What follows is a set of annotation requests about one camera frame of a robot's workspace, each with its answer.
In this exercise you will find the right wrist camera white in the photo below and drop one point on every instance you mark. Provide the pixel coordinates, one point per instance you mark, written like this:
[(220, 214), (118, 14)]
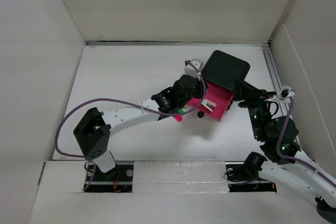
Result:
[(286, 93)]

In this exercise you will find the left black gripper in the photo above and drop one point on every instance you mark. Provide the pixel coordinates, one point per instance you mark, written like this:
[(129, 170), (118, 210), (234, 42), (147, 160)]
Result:
[(200, 86)]

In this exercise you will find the pink highlighter marker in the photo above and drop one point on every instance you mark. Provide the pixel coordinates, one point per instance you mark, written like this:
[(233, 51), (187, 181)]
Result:
[(178, 118)]

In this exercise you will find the black drawer organizer box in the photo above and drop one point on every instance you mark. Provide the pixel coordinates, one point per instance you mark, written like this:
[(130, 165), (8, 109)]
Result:
[(223, 69)]

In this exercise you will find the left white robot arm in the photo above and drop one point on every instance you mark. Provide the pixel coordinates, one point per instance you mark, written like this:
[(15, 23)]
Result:
[(95, 128)]

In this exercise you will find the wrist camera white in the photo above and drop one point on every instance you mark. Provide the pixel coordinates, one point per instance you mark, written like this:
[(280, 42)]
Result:
[(193, 68), (286, 93)]

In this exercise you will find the pink drawer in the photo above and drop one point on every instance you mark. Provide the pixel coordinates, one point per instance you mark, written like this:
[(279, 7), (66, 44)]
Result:
[(217, 101)]

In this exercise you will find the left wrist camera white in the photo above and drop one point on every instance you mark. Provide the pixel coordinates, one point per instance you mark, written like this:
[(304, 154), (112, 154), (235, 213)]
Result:
[(193, 68)]

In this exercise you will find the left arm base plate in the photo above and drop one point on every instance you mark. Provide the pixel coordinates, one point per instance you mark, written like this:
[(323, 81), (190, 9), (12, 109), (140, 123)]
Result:
[(119, 180)]

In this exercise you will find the aluminium rail back edge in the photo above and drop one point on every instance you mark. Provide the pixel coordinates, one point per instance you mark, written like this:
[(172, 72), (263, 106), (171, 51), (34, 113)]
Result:
[(166, 43)]

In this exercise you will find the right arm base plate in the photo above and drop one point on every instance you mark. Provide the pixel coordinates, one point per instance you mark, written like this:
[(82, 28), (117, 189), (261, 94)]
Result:
[(240, 182)]

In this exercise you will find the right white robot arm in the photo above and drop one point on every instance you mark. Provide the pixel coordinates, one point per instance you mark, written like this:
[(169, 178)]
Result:
[(282, 160)]

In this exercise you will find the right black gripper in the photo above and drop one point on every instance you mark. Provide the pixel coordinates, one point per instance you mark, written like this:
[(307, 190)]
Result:
[(251, 94)]

